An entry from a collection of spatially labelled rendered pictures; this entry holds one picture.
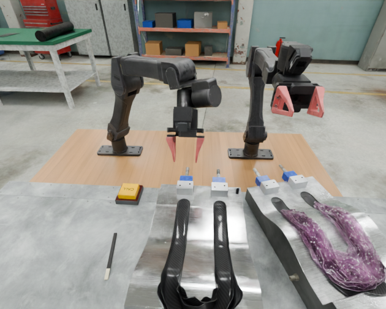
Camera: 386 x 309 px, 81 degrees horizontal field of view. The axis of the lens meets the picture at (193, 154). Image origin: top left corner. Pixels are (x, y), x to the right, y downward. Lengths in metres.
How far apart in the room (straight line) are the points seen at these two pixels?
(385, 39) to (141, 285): 6.07
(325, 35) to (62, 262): 6.12
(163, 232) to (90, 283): 0.22
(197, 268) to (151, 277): 0.10
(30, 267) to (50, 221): 0.15
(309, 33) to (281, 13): 0.77
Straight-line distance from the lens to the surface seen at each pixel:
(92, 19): 6.36
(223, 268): 0.56
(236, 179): 0.92
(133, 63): 0.74
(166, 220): 0.66
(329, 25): 6.27
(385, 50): 6.28
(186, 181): 0.72
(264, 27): 5.95
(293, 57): 0.61
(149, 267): 0.55
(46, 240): 0.85
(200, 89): 0.60
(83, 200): 0.91
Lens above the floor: 1.41
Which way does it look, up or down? 36 degrees down
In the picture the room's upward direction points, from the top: straight up
